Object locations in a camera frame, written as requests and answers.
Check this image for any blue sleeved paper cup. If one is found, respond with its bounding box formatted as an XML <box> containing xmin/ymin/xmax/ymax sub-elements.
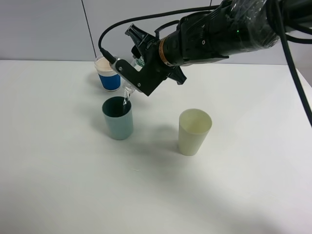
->
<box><xmin>94</xmin><ymin>56</ymin><xmax>121</xmax><ymax>92</ymax></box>

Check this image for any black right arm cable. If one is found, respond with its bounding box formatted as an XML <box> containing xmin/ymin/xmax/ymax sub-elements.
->
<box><xmin>98</xmin><ymin>0</ymin><xmax>312</xmax><ymax>127</ymax></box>

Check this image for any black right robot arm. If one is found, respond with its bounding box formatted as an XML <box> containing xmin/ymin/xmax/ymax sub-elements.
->
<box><xmin>125</xmin><ymin>0</ymin><xmax>312</xmax><ymax>92</ymax></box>

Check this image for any pale yellow plastic cup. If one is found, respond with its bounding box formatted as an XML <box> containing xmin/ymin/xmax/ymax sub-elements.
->
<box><xmin>178</xmin><ymin>109</ymin><xmax>213</xmax><ymax>156</ymax></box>

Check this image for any teal plastic cup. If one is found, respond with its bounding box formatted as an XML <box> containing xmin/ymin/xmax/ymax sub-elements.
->
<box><xmin>102</xmin><ymin>96</ymin><xmax>134</xmax><ymax>140</ymax></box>

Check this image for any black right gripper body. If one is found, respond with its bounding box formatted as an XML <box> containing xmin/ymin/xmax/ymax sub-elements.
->
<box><xmin>142</xmin><ymin>36</ymin><xmax>182</xmax><ymax>76</ymax></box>

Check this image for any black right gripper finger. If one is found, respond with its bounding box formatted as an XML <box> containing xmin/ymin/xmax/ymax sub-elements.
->
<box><xmin>125</xmin><ymin>24</ymin><xmax>156</xmax><ymax>55</ymax></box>
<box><xmin>166</xmin><ymin>66</ymin><xmax>187</xmax><ymax>85</ymax></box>

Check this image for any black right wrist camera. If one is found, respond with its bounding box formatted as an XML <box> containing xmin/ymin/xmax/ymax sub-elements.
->
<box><xmin>111</xmin><ymin>59</ymin><xmax>169</xmax><ymax>96</ymax></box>

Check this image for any clear green-label water bottle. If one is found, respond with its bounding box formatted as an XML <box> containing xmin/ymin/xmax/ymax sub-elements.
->
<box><xmin>122</xmin><ymin>57</ymin><xmax>144</xmax><ymax>106</ymax></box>

